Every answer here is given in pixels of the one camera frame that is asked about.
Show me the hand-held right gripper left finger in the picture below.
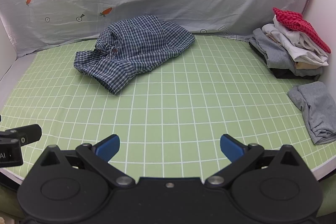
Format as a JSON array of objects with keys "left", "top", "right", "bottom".
[{"left": 39, "top": 134, "right": 135, "bottom": 189}]

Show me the black folded garment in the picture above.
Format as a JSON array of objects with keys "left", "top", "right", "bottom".
[{"left": 249, "top": 43, "right": 321, "bottom": 80}]

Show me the blue plaid shirt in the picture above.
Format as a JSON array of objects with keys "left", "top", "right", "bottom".
[{"left": 73, "top": 15, "right": 195, "bottom": 95}]

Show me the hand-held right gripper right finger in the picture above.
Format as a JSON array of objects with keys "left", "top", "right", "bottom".
[{"left": 205, "top": 134, "right": 302, "bottom": 189}]

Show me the grey crumpled garment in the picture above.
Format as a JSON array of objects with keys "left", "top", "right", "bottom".
[{"left": 287, "top": 81, "right": 336, "bottom": 146}]

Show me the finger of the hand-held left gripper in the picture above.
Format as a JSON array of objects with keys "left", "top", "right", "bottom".
[{"left": 0, "top": 124, "right": 42, "bottom": 146}]

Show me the beige folded garment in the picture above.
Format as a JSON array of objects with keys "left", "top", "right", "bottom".
[{"left": 295, "top": 61, "right": 315, "bottom": 70}]

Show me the grey folded garment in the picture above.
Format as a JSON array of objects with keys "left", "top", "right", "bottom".
[{"left": 249, "top": 28, "right": 323, "bottom": 76}]

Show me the red checked cloth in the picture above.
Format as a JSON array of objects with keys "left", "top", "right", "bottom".
[{"left": 272, "top": 7, "right": 332, "bottom": 53}]

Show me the green grid mat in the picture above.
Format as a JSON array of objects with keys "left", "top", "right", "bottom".
[{"left": 0, "top": 34, "right": 336, "bottom": 182}]

